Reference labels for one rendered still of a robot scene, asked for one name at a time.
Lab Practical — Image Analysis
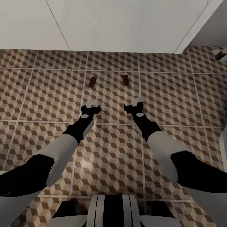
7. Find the mousetrap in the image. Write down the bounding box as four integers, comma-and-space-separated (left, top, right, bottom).
88, 77, 97, 88
122, 75, 129, 86

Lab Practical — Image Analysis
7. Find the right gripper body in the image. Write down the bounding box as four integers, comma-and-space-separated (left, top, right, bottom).
126, 103, 143, 113

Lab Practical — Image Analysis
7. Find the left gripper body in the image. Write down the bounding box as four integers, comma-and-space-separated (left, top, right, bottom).
81, 106, 99, 115

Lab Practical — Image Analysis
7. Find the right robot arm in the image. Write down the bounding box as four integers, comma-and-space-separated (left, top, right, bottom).
124, 97, 227, 227

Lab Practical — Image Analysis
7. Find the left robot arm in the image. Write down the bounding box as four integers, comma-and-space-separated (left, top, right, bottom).
0, 101, 101, 227

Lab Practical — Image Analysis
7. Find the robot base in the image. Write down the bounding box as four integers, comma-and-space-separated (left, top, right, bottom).
45, 201, 181, 227

